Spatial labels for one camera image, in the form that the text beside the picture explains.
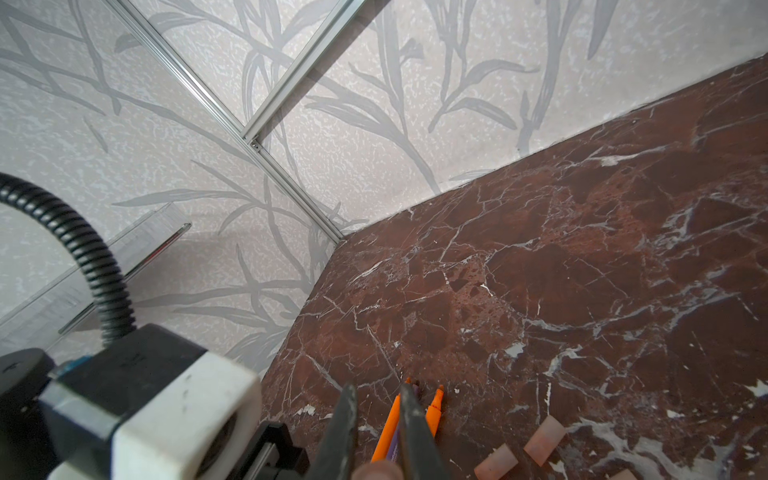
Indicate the orange pen far left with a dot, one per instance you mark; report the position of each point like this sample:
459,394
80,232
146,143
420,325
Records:
387,429

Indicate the orange pen middle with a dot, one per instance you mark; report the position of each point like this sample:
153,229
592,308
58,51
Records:
434,410

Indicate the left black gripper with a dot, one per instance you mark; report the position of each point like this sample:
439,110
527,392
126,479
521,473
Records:
271,455

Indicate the clear plastic wall tray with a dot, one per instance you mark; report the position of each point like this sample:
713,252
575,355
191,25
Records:
67,301

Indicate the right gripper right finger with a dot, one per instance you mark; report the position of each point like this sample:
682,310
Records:
419,453

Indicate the orange pen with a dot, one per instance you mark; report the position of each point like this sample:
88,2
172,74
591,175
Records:
387,429
434,410

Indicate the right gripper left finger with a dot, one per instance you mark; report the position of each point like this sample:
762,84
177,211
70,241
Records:
335,455

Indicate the translucent pink pen cap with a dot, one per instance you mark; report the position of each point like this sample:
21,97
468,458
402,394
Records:
379,470

